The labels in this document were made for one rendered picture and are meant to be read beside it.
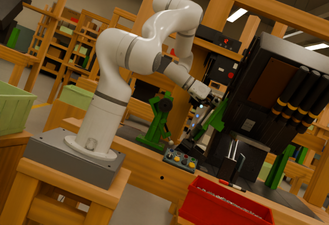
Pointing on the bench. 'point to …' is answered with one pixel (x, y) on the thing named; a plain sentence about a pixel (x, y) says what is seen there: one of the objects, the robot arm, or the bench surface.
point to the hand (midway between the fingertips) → (213, 102)
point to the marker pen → (232, 185)
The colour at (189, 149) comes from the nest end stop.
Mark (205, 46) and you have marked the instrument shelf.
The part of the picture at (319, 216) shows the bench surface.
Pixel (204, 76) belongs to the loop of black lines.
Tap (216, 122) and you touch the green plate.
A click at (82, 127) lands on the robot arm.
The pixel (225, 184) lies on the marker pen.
